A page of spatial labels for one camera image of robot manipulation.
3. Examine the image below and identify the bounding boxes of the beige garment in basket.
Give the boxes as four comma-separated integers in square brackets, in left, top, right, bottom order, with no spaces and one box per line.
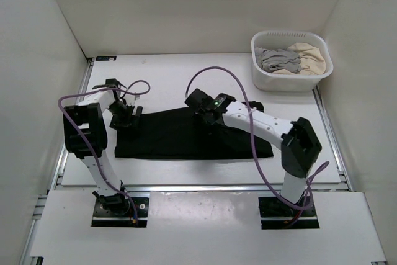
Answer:
[274,42,326,75]

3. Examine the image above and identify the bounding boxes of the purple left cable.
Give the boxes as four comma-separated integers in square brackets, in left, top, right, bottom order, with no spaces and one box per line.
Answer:
[58,79,151,224]

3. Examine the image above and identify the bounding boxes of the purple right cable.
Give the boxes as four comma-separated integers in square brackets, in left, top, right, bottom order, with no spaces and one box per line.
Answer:
[185,66,330,216]

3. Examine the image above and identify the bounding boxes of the white plastic laundry basket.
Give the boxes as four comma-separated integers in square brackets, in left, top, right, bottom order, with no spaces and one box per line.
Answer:
[251,30,333,92]

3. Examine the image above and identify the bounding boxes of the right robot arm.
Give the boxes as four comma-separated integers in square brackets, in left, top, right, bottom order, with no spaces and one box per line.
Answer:
[185,89,322,215]

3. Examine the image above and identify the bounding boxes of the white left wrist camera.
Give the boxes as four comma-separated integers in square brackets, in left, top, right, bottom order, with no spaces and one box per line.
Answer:
[126,94,140,106]

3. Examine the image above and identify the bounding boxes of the purple cable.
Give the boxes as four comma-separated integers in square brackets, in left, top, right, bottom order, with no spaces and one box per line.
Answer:
[185,66,330,216]
[58,79,151,224]

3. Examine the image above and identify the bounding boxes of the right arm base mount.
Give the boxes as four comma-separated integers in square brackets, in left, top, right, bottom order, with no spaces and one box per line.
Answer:
[258,197,320,230]

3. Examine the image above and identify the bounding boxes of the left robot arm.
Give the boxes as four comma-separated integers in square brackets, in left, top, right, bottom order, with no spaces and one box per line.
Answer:
[58,78,138,221]

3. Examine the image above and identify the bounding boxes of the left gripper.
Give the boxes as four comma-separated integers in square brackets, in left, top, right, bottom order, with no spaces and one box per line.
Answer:
[107,102,143,135]

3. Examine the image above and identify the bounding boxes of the black trousers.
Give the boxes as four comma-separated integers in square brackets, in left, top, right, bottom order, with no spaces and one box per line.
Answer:
[114,101,274,161]

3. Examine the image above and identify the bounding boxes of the grey garment in basket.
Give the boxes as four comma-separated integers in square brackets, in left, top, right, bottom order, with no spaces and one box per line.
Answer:
[254,48,300,73]

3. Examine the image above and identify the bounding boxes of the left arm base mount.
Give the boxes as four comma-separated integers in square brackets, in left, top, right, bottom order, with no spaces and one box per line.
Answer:
[91,191,149,228]

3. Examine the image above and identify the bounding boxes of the small dark label sticker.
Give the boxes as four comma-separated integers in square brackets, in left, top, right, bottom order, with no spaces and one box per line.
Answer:
[96,56,117,61]

